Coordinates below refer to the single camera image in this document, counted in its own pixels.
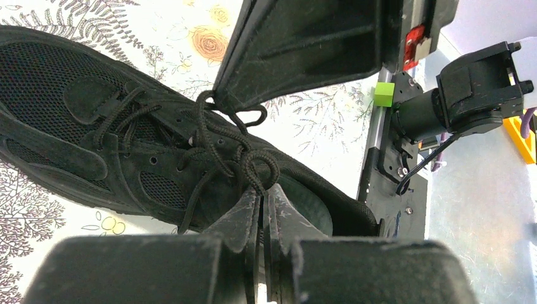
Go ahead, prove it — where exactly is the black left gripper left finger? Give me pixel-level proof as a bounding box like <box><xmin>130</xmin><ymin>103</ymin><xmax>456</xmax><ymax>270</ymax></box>
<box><xmin>24</xmin><ymin>189</ymin><xmax>261</xmax><ymax>303</ymax></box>

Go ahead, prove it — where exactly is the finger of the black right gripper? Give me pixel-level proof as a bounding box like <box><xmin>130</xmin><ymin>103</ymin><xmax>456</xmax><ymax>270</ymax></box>
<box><xmin>213</xmin><ymin>0</ymin><xmax>403</xmax><ymax>114</ymax></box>

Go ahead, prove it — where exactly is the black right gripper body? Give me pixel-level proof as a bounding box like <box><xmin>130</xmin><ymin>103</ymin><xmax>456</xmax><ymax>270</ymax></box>
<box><xmin>379</xmin><ymin>0</ymin><xmax>458</xmax><ymax>80</ymax></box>

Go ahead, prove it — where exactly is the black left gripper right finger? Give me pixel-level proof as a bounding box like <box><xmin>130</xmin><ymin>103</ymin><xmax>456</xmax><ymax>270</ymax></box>
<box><xmin>263</xmin><ymin>184</ymin><xmax>477</xmax><ymax>303</ymax></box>

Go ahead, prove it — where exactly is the black shoelace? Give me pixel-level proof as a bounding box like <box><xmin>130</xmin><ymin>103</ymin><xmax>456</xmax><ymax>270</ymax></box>
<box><xmin>177</xmin><ymin>90</ymin><xmax>281</xmax><ymax>234</ymax></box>

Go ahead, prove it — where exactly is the black sneaker shoe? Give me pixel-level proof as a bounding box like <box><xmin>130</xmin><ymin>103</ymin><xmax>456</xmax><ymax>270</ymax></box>
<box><xmin>1</xmin><ymin>26</ymin><xmax>377</xmax><ymax>236</ymax></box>

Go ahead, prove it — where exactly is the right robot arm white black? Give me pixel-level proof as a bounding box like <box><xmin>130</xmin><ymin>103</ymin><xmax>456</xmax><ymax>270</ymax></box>
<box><xmin>212</xmin><ymin>1</ymin><xmax>534</xmax><ymax>143</ymax></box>

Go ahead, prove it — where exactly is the small green cube on base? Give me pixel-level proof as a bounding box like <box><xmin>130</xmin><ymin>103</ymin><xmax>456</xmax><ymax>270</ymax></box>
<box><xmin>373</xmin><ymin>82</ymin><xmax>395</xmax><ymax>108</ymax></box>

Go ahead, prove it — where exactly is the floral patterned table mat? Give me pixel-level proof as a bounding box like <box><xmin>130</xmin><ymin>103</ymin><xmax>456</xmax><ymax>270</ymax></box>
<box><xmin>1</xmin><ymin>1</ymin><xmax>376</xmax><ymax>303</ymax></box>

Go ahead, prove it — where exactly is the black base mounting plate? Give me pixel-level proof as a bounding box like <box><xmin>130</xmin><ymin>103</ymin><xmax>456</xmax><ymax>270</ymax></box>
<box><xmin>357</xmin><ymin>71</ymin><xmax>431</xmax><ymax>241</ymax></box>

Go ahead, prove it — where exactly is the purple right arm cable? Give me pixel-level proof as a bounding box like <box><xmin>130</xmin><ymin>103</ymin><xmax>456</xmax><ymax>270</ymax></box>
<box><xmin>519</xmin><ymin>106</ymin><xmax>537</xmax><ymax>140</ymax></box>

